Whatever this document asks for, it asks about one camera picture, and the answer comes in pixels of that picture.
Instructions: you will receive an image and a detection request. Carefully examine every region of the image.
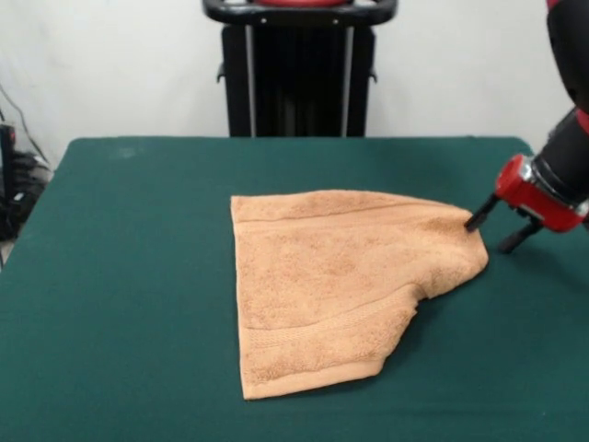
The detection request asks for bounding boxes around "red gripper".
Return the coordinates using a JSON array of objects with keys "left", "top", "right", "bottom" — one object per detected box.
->
[{"left": 464, "top": 153, "right": 589, "bottom": 254}]

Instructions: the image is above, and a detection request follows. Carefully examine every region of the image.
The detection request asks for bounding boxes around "peach terry towel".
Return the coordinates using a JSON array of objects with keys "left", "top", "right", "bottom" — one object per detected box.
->
[{"left": 229, "top": 187, "right": 490, "bottom": 401}]

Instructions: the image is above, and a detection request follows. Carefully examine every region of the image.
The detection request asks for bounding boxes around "dark green table cloth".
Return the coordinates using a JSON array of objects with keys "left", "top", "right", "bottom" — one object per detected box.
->
[{"left": 0, "top": 135, "right": 589, "bottom": 442}]

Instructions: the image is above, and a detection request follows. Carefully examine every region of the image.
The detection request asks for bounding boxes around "black bag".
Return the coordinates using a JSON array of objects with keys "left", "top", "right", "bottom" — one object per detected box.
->
[{"left": 0, "top": 187, "right": 36, "bottom": 241}]

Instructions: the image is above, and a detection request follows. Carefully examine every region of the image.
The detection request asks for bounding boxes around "black box with red mark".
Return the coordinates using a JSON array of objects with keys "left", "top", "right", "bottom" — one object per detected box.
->
[{"left": 0, "top": 122, "right": 18, "bottom": 204}]

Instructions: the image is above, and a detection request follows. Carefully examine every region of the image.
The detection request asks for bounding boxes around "black robot pedestal with handle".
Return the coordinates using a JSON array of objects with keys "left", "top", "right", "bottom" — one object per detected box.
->
[{"left": 201, "top": 0, "right": 397, "bottom": 138}]

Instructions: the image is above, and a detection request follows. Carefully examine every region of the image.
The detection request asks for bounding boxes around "black cable bundle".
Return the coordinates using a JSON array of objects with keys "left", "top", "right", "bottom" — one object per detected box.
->
[{"left": 11, "top": 150, "right": 52, "bottom": 186}]

